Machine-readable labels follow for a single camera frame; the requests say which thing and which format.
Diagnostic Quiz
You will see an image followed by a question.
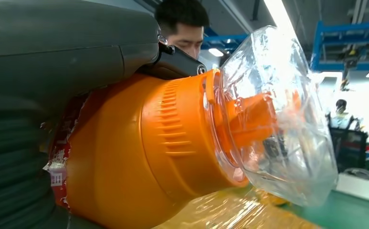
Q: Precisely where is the blue steel gantry frame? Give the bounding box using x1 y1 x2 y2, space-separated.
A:
201 20 369 72

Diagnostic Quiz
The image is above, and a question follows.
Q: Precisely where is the person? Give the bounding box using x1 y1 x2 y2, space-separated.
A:
154 0 210 61
328 99 364 131

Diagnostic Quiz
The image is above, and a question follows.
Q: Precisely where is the white table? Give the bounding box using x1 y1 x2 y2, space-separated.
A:
336 172 369 206

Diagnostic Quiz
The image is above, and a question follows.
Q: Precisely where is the black office chair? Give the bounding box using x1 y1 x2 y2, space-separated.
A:
329 128 369 173

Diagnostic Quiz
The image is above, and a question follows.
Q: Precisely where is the yellow taped plastic sheet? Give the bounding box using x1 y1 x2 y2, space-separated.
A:
152 186 321 229

